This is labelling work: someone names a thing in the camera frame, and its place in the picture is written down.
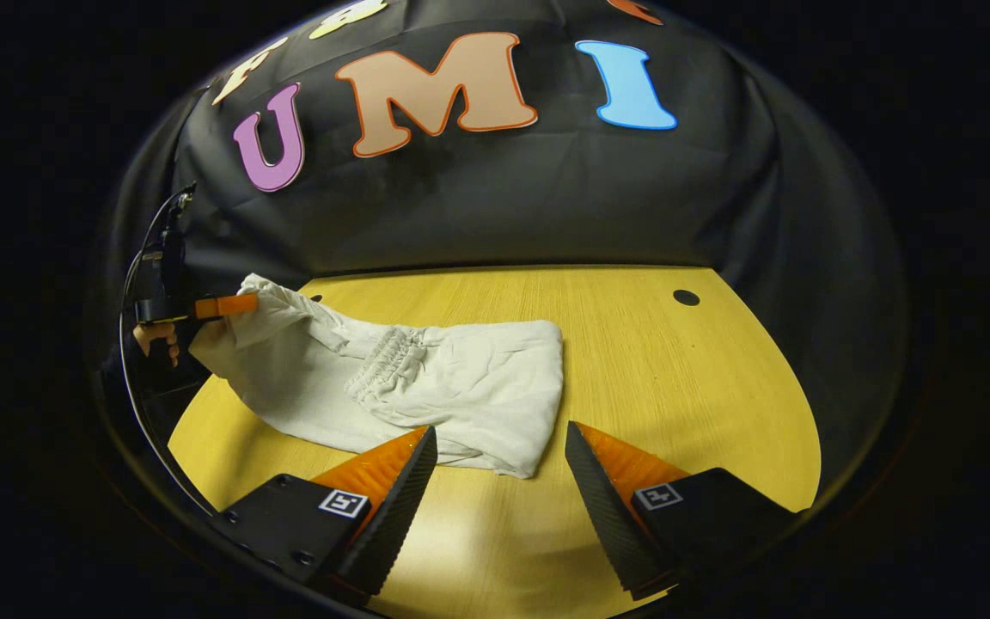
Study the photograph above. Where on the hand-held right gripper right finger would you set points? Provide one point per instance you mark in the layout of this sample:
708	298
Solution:
607	516

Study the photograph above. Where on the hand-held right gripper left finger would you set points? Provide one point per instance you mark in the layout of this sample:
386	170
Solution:
396	516

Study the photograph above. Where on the black backdrop cloth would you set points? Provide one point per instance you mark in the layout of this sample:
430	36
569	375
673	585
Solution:
504	198

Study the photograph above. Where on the white jeans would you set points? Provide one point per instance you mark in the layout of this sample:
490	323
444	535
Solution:
461	378

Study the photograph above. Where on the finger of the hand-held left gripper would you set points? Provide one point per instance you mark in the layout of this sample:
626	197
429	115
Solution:
229	306

